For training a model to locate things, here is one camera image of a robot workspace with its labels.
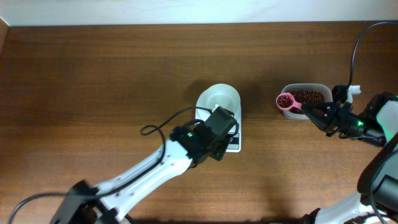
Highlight white bowl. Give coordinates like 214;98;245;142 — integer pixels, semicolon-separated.
200;83;241;116

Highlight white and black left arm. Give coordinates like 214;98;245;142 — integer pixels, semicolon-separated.
51;111;240;223

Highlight white digital kitchen scale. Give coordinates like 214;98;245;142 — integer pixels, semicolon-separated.
194;90;243;153

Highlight clear plastic container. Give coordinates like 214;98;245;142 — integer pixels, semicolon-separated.
281;83;333;120

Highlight red adzuki beans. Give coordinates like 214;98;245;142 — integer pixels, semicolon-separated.
290;90;325;104

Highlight pink measuring scoop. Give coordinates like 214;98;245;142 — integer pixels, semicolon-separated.
275;93;302;111

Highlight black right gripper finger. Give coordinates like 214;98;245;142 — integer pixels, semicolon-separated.
306;110;331;132
301;102;340;113

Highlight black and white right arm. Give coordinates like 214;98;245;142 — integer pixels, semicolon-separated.
302;92;397;223

